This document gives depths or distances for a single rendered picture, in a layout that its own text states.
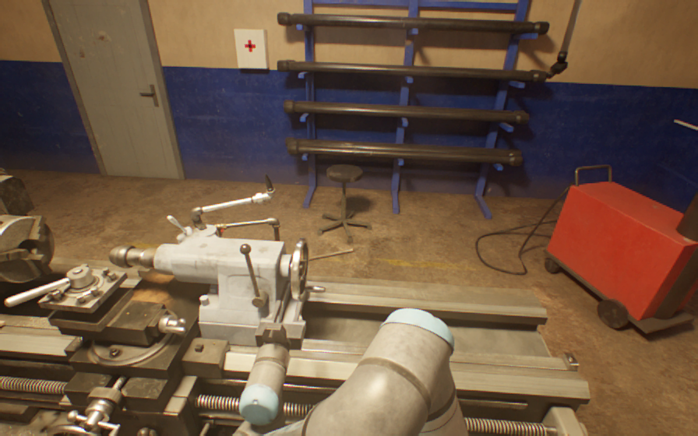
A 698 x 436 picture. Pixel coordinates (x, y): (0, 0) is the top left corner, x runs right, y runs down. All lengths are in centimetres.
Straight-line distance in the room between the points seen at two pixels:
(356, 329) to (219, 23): 350
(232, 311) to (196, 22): 352
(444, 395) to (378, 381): 13
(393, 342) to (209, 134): 424
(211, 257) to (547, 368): 124
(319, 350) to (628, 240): 229
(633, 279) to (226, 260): 262
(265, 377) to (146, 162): 438
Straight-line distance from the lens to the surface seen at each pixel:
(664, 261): 292
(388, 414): 49
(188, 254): 134
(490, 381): 139
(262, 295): 125
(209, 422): 154
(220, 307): 135
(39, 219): 181
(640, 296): 307
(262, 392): 93
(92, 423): 135
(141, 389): 137
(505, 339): 170
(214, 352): 138
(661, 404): 292
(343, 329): 158
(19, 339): 180
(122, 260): 152
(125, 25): 473
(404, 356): 52
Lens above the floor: 190
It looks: 30 degrees down
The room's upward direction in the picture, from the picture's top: 2 degrees clockwise
